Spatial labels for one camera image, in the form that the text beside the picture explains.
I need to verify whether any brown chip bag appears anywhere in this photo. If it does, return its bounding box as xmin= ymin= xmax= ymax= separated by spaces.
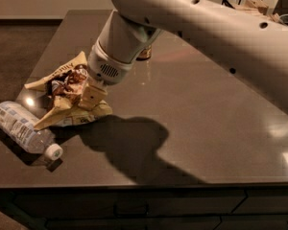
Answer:
xmin=25 ymin=52 xmax=112 ymax=130

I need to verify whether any black wire basket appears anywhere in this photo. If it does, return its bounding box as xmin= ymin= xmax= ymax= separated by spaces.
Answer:
xmin=222 ymin=0 xmax=259 ymax=9

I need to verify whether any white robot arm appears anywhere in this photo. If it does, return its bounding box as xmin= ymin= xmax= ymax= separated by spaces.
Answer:
xmin=87 ymin=0 xmax=288 ymax=114

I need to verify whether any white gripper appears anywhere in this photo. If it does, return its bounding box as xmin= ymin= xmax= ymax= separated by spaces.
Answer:
xmin=78 ymin=40 xmax=133 ymax=110

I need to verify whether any dark cabinet drawer front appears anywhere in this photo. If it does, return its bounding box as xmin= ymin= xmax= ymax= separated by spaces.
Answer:
xmin=113 ymin=198 xmax=150 ymax=218

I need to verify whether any orange soda can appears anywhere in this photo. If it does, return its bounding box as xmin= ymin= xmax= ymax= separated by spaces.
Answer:
xmin=136 ymin=45 xmax=152 ymax=60

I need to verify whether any clear plastic water bottle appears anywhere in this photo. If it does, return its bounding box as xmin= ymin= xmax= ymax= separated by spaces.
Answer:
xmin=0 ymin=101 xmax=63 ymax=161

